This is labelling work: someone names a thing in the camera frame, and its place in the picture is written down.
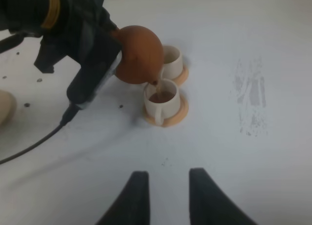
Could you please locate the beige round coaster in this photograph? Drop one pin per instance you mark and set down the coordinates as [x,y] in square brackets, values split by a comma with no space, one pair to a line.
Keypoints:
[8,105]

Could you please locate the near white teacup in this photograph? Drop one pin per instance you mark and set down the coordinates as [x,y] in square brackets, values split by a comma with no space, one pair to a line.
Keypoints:
[162,101]

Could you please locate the far orange saucer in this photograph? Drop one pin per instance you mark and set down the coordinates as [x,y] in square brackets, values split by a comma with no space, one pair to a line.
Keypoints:
[182,77]

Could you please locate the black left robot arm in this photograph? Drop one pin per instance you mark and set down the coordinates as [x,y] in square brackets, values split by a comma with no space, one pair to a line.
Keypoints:
[22,18]

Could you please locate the brown teapot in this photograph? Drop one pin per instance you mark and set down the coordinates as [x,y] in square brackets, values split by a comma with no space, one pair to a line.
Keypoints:
[142,55]

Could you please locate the near orange saucer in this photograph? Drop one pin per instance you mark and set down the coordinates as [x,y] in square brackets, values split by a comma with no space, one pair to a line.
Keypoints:
[177,118]

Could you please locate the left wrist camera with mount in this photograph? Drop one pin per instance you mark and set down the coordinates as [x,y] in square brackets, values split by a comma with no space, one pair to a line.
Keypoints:
[99,66]

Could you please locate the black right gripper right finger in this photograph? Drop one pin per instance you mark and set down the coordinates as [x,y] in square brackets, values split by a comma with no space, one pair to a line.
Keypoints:
[209,205]

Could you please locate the orange saucer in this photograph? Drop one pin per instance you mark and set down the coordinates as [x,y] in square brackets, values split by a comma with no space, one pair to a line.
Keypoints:
[177,118]
[182,77]

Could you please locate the far white teacup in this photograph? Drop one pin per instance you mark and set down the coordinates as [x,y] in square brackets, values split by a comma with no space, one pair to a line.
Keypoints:
[173,63]

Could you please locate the white teacup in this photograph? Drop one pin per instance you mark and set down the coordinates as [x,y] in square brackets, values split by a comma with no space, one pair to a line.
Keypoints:
[162,101]
[173,63]

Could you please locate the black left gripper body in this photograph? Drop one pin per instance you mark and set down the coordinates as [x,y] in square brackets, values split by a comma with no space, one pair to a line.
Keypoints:
[80,29]

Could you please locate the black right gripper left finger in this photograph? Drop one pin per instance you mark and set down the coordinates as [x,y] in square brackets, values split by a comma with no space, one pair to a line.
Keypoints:
[132,205]

